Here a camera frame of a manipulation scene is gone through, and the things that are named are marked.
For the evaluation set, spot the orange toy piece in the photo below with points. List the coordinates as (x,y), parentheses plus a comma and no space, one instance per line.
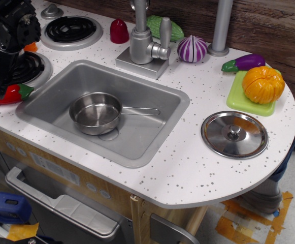
(31,47)

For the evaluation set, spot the red toy chili pepper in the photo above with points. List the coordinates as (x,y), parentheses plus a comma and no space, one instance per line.
(16,93)

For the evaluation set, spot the blue clamp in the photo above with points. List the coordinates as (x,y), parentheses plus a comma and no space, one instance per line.
(14,209)

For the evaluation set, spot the grey toy sink basin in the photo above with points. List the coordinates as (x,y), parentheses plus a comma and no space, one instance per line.
(121,117)

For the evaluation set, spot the grey vertical support pole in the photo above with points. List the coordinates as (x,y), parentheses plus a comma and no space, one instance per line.
(218,47)

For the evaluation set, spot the silver toy faucet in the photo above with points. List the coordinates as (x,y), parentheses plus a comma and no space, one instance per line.
(144,56)

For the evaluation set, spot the green toy bitter gourd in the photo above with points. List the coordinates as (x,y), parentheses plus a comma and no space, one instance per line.
(154,22)

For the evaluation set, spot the front black stove burner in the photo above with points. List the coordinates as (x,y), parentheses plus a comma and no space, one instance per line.
(32,69)

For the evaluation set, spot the purple toy eggplant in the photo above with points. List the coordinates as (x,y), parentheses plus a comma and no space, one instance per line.
(244,63)

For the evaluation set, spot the grey shoe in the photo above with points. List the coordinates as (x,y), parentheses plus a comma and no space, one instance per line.
(266,197)

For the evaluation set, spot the back black stove burner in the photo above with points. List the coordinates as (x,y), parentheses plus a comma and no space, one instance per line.
(71,33)

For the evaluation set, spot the green toy cutting board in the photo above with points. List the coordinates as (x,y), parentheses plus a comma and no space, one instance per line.
(237,99)

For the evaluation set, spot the small steel saucepan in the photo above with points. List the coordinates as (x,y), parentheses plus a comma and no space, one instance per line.
(99,113)

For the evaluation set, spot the red toy pepper half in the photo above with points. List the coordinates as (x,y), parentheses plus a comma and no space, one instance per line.
(118,32)

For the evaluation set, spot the black stove burner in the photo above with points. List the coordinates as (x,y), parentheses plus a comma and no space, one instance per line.
(32,69)
(71,33)

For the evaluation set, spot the orange toy pumpkin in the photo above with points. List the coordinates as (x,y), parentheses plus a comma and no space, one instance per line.
(263,85)

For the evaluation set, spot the round steel pot lid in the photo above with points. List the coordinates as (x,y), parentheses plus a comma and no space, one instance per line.
(234,135)

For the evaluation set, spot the grey stove knob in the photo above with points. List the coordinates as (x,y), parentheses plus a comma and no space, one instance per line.
(51,12)

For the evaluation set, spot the grey oven door handle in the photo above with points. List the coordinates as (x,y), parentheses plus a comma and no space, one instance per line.
(68,208)

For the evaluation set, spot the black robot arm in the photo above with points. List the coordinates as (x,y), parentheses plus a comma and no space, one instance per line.
(19,27)

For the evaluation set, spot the purple striped toy onion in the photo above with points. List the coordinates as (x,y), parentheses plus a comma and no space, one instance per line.
(192,49)

